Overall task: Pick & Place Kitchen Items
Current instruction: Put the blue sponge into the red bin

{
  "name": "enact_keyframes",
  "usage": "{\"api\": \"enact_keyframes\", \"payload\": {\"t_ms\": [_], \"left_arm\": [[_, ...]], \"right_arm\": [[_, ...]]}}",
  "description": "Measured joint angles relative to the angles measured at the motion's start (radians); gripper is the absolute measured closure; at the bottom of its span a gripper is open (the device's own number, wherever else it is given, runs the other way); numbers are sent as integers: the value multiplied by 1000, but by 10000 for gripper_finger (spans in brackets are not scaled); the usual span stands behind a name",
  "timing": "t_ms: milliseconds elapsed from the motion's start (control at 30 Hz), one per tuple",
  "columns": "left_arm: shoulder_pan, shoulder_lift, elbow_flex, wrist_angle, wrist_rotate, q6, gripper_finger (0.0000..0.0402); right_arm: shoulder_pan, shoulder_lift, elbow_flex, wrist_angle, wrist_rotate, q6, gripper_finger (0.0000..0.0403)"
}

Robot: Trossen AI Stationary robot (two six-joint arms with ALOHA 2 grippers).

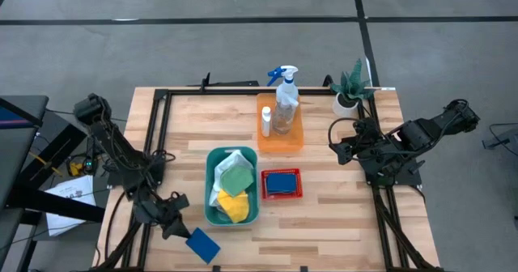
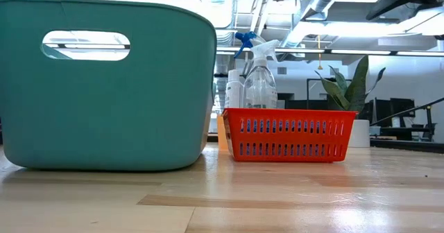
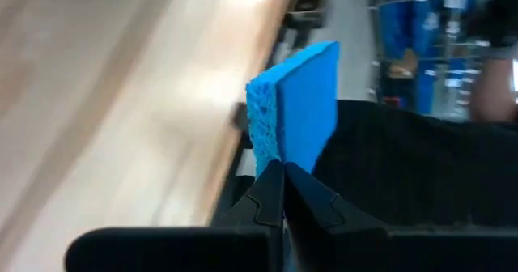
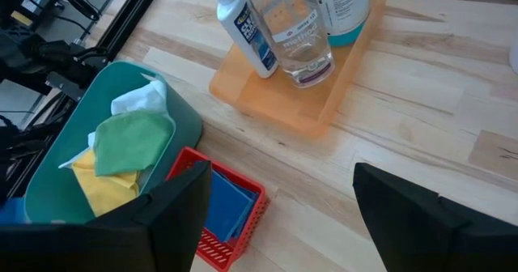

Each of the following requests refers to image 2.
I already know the thin black bar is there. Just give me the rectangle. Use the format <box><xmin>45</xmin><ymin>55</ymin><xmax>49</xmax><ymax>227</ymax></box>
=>
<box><xmin>369</xmin><ymin>96</ymin><xmax>444</xmax><ymax>126</ymax></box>

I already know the yellow hanging cord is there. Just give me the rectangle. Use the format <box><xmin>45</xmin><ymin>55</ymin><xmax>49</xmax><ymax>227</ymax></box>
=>
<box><xmin>316</xmin><ymin>35</ymin><xmax>323</xmax><ymax>71</ymax></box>

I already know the clear spray bottle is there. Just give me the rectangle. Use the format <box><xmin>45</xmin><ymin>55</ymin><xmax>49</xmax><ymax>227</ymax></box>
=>
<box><xmin>242</xmin><ymin>39</ymin><xmax>281</xmax><ymax>110</ymax></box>

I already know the black monitor stand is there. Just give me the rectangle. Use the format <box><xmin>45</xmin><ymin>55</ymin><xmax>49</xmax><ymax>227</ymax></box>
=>
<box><xmin>416</xmin><ymin>105</ymin><xmax>436</xmax><ymax>142</ymax></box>

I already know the spray bottle blue trigger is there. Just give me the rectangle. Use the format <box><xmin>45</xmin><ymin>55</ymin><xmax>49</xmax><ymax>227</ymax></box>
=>
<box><xmin>232</xmin><ymin>31</ymin><xmax>266</xmax><ymax>60</ymax></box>

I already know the red plastic basket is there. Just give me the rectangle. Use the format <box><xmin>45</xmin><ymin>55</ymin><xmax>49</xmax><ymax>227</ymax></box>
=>
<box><xmin>221</xmin><ymin>107</ymin><xmax>358</xmax><ymax>164</ymax></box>

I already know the black aluminium table frame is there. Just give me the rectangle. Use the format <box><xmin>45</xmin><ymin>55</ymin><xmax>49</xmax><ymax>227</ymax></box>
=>
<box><xmin>369</xmin><ymin>138</ymin><xmax>444</xmax><ymax>154</ymax></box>

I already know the potted plant white pot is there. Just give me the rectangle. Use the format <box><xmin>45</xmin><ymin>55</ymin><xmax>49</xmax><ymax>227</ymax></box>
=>
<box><xmin>314</xmin><ymin>55</ymin><xmax>386</xmax><ymax>148</ymax></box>

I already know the black computer monitor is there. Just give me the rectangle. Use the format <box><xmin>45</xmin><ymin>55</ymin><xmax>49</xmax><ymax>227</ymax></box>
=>
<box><xmin>374</xmin><ymin>97</ymin><xmax>416</xmax><ymax>128</ymax></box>

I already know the small white bottle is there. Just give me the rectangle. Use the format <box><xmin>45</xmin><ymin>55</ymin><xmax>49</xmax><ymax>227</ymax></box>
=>
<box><xmin>224</xmin><ymin>69</ymin><xmax>245</xmax><ymax>109</ymax></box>

